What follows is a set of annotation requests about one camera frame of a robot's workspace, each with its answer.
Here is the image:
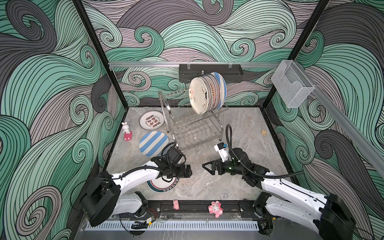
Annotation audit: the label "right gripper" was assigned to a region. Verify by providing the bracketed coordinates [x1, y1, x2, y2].
[202, 156, 246, 177]

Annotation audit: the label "white plate green red rim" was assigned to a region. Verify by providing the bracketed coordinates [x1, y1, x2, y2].
[147, 178, 179, 193]

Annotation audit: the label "blue striped plate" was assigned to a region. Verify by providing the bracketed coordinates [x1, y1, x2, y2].
[139, 131, 169, 158]
[212, 72, 227, 109]

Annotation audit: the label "cream plate floral drawing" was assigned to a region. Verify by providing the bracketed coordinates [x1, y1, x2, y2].
[189, 77, 209, 115]

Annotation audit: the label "white plate dark cloud motif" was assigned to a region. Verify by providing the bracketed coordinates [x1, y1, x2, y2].
[200, 76, 214, 113]

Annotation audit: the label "orange sunburst plate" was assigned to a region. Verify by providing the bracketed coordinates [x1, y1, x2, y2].
[210, 73, 221, 110]
[206, 75, 219, 111]

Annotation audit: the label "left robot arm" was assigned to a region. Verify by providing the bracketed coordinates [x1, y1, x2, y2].
[79, 157, 193, 227]

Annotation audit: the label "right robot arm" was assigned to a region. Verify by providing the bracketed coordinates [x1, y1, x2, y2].
[203, 160, 356, 240]

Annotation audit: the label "small pink figurine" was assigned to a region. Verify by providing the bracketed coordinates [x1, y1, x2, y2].
[173, 200, 180, 210]

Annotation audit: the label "pink pig toy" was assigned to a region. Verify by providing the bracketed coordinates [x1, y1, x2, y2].
[208, 201, 224, 218]

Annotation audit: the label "white plate red characters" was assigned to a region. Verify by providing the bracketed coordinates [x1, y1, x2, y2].
[139, 110, 165, 131]

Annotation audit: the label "white rabbit figurine pink base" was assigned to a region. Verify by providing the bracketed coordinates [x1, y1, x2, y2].
[122, 122, 132, 141]

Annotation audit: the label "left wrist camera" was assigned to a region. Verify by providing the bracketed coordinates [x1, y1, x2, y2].
[161, 142, 187, 167]

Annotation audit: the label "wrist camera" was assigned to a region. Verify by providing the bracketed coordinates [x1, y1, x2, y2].
[161, 142, 187, 167]
[214, 143, 230, 162]

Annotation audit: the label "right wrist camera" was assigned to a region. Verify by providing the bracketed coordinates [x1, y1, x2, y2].
[214, 143, 230, 162]

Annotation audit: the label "steel wire dish rack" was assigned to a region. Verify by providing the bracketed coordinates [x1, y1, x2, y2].
[158, 89, 229, 152]

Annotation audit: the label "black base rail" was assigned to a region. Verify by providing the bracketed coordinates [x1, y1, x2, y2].
[119, 200, 271, 220]

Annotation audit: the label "white slotted cable duct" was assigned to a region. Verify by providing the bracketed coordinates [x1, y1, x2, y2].
[85, 220, 259, 232]

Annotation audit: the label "black wall shelf basket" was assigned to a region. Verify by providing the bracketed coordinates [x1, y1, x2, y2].
[179, 64, 244, 84]

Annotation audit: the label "aluminium wall rail back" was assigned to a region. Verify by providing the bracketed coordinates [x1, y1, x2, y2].
[108, 61, 280, 69]

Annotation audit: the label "aluminium wall rail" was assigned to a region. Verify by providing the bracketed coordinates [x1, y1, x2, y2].
[297, 64, 384, 176]
[108, 61, 280, 69]

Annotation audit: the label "clear acrylic wall holder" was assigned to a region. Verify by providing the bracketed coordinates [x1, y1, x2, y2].
[271, 60, 315, 109]

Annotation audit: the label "aluminium wall rail right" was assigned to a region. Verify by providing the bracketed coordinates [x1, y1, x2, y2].
[297, 64, 384, 176]

